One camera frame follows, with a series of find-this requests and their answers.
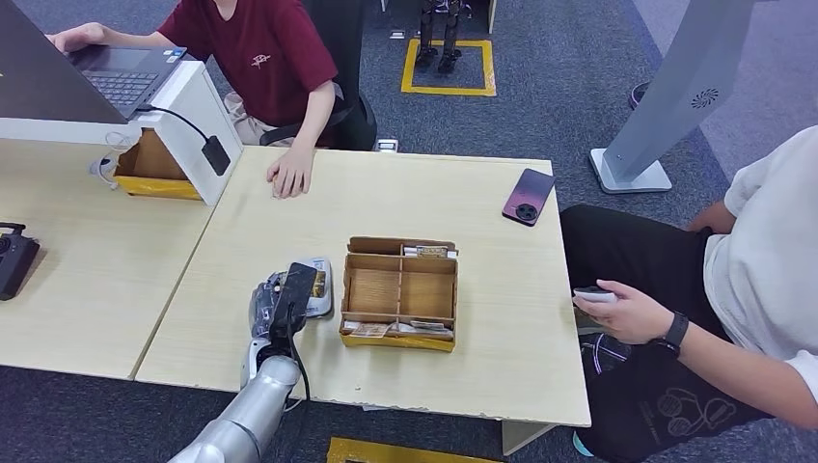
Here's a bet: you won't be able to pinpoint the person's left hand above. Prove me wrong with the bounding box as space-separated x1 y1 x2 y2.
265 145 315 201
571 279 675 346

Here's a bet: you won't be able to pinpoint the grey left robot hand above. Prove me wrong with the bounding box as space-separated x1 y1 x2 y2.
247 268 321 359

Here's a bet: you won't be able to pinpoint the person's right hand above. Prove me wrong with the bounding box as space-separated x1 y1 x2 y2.
47 22 107 54

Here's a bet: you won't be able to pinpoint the small white handheld device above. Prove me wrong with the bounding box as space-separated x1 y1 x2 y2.
571 286 619 305

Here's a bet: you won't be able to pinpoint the brown printed key card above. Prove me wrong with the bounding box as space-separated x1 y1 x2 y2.
344 321 393 340

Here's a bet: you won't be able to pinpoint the wooden compartment organizer box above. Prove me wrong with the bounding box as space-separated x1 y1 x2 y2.
339 236 460 354

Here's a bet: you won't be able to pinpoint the white card reader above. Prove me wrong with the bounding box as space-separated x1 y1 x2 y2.
300 257 335 319

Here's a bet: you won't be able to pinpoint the person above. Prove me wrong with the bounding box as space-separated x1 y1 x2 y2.
559 124 818 463
47 0 340 201

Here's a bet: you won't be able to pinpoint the key card stack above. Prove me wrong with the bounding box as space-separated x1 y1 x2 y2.
402 244 459 260

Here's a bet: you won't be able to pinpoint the pale key card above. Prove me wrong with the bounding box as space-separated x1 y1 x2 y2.
386 319 456 340

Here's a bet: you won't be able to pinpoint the black wristwatch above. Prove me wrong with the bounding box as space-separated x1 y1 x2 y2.
651 311 690 358

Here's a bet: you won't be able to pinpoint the grey laptop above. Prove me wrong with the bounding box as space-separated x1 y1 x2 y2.
0 0 188 125

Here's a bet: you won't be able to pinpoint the black power adapter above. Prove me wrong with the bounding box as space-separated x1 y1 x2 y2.
201 135 232 177

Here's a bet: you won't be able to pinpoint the white desk riser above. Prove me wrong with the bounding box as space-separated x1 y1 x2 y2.
0 60 245 207

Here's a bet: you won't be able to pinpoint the black office chair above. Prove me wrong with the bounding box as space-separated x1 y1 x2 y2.
259 0 379 152

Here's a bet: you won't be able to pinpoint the cardboard box with yellow tape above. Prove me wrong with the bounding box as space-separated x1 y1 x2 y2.
113 127 205 203

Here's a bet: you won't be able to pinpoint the purple smartphone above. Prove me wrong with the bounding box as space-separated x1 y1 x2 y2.
501 168 557 228

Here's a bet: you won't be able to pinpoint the white table leg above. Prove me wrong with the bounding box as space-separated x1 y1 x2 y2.
501 420 559 457

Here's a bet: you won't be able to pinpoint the yellow floor tape strip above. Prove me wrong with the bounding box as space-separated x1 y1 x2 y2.
326 437 506 463

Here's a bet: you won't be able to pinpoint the yellow floor tape square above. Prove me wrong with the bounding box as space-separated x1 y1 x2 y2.
400 39 498 98

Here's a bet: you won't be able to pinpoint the black humanoid robot legs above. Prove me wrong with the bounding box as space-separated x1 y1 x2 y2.
414 0 465 75

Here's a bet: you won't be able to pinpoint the dark shoe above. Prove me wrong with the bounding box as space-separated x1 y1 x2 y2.
627 79 653 112

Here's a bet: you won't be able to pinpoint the black controller device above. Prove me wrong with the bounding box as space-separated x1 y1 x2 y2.
0 221 41 302

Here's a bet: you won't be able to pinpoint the grey kiosk stand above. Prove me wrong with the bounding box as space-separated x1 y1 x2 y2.
588 0 756 196

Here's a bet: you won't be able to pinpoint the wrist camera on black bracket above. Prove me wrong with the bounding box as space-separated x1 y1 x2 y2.
270 261 319 343

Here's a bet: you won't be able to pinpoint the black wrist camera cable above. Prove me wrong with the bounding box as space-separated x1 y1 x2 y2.
286 305 313 405

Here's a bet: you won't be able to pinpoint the black adapter cable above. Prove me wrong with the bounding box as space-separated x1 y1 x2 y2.
135 103 212 143

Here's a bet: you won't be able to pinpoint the coiled white cable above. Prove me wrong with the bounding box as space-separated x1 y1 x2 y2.
88 130 139 191

